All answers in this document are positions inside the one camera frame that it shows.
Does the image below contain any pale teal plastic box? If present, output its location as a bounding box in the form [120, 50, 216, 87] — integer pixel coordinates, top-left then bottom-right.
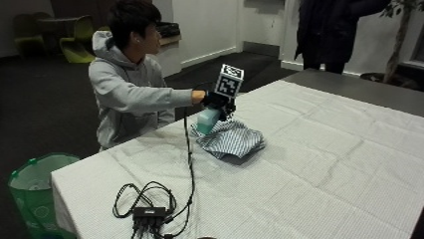
[196, 107, 221, 135]

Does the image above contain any yellow-green chair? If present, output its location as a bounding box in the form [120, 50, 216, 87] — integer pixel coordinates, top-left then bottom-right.
[58, 15, 98, 64]

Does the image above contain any black hub box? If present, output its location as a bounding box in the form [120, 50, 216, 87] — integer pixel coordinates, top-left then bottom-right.
[131, 206, 168, 220]

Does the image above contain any green laundry bin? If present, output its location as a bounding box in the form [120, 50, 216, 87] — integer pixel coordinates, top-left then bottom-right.
[6, 151, 82, 239]

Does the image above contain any white tablecloth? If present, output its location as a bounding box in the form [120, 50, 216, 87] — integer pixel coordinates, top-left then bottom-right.
[50, 79, 424, 239]

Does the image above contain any black cable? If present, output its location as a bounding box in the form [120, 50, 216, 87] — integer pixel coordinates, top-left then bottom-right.
[111, 106, 197, 239]

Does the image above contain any striped folded cloth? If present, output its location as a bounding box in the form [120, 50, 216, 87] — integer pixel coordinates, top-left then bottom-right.
[189, 119, 267, 159]

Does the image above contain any the person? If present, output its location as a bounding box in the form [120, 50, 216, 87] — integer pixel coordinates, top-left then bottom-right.
[87, 0, 208, 150]

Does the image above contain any white marker cube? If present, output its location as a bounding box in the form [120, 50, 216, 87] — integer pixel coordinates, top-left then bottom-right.
[212, 63, 244, 99]

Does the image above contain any white counter with black device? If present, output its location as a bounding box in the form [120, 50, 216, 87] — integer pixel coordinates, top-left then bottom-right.
[150, 21, 184, 79]

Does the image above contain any potted tree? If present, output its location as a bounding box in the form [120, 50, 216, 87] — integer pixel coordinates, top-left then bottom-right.
[358, 0, 424, 92]

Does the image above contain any dark round table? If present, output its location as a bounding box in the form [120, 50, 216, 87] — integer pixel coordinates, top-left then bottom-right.
[35, 16, 82, 54]

